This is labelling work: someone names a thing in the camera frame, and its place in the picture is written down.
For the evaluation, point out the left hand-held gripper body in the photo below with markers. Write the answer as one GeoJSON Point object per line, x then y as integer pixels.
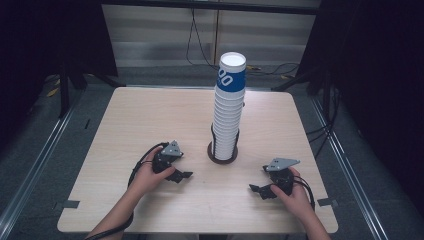
{"type": "Point", "coordinates": [166, 156]}

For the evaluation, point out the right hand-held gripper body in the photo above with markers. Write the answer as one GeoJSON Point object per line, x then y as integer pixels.
{"type": "Point", "coordinates": [282, 175]}

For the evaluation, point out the stack of white paper cups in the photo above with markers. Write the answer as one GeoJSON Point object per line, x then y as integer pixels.
{"type": "Point", "coordinates": [228, 126]}

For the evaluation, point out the person's left hand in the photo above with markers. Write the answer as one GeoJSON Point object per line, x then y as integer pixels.
{"type": "Point", "coordinates": [146, 176]}

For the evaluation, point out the person's right hand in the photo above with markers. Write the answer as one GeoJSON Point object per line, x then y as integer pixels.
{"type": "Point", "coordinates": [296, 200]}

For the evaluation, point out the grey tape piece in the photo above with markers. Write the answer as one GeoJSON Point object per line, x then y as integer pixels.
{"type": "Point", "coordinates": [327, 201]}
{"type": "Point", "coordinates": [68, 204]}

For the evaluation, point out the black metal stand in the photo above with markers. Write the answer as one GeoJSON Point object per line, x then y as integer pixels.
{"type": "Point", "coordinates": [293, 81]}
{"type": "Point", "coordinates": [65, 90]}

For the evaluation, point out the yellow tape scrap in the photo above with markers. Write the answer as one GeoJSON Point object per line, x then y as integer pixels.
{"type": "Point", "coordinates": [52, 92]}

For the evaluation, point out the dark curtain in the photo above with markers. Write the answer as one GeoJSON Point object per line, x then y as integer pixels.
{"type": "Point", "coordinates": [380, 66]}
{"type": "Point", "coordinates": [40, 40]}

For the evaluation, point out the metal floor rail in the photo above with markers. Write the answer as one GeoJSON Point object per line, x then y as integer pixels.
{"type": "Point", "coordinates": [350, 166]}
{"type": "Point", "coordinates": [36, 163]}

